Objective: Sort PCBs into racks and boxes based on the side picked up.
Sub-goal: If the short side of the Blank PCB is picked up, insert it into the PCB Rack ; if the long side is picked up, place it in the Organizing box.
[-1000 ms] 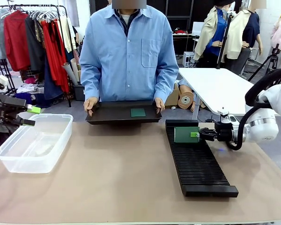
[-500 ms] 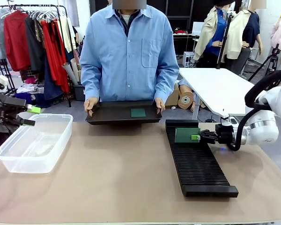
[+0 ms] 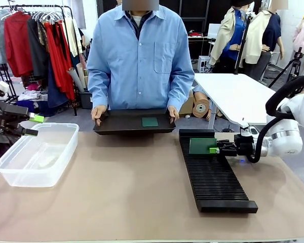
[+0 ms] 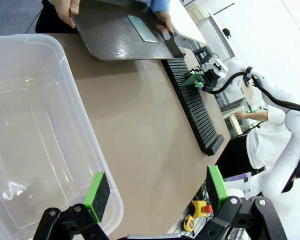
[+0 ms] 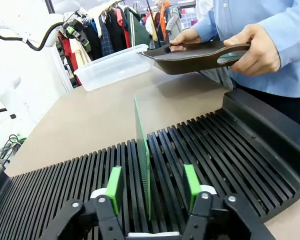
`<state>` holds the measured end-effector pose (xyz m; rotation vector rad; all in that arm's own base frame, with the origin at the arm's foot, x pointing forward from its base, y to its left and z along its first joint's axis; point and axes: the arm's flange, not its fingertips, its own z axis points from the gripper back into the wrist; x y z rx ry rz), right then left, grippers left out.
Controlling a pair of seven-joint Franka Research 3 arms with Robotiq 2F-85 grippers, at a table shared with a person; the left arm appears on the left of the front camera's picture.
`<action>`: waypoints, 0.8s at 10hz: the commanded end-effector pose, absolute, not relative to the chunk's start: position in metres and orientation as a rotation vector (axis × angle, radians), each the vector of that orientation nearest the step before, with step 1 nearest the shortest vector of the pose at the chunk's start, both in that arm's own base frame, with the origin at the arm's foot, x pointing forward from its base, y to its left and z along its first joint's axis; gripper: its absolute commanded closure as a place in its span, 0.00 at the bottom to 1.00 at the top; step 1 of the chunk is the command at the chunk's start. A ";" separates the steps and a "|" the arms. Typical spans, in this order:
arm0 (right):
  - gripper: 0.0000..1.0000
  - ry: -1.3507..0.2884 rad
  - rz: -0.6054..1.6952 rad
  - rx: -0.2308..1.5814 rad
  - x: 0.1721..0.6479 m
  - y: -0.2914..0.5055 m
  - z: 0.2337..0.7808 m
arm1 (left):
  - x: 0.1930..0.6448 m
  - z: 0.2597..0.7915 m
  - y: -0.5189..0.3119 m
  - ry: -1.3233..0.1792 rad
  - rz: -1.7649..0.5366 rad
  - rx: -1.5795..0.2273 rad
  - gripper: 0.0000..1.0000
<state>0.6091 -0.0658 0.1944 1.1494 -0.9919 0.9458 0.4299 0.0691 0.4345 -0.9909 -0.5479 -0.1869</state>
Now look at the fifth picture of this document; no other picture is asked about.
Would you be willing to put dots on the green jacket white stripes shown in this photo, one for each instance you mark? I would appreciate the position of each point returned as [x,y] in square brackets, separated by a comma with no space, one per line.
[137,27]

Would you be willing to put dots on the green PCB board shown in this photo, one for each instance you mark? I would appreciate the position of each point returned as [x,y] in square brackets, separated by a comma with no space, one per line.
[143,160]

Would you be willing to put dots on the translucent storage drawers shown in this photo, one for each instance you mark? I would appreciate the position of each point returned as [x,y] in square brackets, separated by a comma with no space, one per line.
[188,17]

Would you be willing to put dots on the black-green right gripper left finger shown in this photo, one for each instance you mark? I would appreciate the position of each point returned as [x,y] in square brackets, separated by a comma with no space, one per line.
[114,190]

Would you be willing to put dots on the black hanging garment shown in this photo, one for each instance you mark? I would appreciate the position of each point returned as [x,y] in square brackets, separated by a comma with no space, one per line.
[92,40]

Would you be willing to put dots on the clear plastic box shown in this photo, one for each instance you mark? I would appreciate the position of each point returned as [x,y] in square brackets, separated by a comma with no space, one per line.
[112,67]

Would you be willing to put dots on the person's left hand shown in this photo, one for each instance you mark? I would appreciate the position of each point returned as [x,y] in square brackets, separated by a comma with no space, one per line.
[258,50]

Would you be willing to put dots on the black slotted PCB rack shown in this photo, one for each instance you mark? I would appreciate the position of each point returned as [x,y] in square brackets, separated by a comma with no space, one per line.
[227,150]

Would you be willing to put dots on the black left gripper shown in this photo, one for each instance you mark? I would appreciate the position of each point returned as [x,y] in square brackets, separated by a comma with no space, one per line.
[73,28]

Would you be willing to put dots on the person's left forearm blue sleeve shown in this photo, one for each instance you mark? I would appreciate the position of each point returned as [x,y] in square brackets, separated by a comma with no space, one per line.
[293,42]

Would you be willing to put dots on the person in blue shirt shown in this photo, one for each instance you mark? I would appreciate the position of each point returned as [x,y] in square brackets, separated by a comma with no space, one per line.
[242,15]

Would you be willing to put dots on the person's right hand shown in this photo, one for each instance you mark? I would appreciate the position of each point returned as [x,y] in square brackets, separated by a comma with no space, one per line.
[186,37]

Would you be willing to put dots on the black-green right gripper right finger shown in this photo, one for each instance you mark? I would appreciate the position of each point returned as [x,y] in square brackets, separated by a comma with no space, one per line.
[192,185]

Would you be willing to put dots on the grey hanging cloth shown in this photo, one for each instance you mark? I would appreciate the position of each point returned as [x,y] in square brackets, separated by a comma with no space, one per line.
[218,77]

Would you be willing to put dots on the person's right forearm blue sleeve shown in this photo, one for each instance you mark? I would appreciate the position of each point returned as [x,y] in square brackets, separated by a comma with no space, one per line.
[206,27]

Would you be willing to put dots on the red hanging shirt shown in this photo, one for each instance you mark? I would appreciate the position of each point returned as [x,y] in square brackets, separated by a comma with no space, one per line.
[68,55]

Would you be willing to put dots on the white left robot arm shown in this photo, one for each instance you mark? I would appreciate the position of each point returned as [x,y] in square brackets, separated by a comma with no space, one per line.
[7,95]

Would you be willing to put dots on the red hanging garment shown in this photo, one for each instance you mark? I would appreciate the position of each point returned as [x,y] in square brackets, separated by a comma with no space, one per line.
[123,27]

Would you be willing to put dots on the cream hanging garment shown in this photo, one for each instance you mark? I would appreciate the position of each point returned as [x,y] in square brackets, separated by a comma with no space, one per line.
[102,7]

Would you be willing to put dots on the dark plaid hanging garment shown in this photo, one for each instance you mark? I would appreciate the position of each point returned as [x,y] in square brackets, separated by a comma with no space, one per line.
[106,37]

